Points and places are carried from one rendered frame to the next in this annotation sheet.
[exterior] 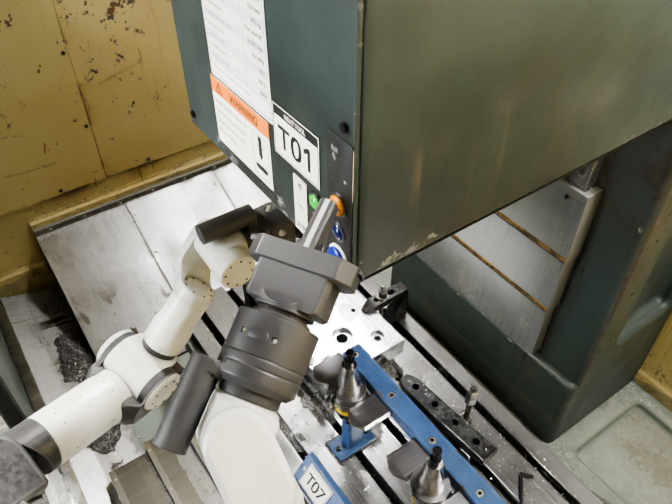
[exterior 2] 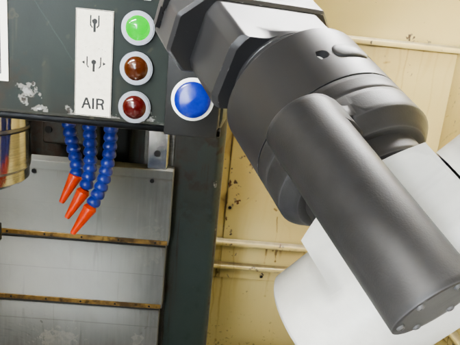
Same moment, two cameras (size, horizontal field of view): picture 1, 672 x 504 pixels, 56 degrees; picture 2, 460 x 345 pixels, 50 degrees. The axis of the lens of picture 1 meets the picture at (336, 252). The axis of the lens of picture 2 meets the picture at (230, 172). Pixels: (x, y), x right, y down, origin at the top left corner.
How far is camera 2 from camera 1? 64 cm
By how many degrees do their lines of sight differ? 57
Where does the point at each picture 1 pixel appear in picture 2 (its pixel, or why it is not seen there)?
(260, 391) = (424, 129)
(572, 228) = (165, 207)
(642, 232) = (217, 186)
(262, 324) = (341, 40)
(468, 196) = not seen: hidden behind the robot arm
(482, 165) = not seen: hidden behind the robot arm
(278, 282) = (272, 22)
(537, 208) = (124, 208)
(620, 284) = (212, 243)
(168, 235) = not seen: outside the picture
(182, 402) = (388, 175)
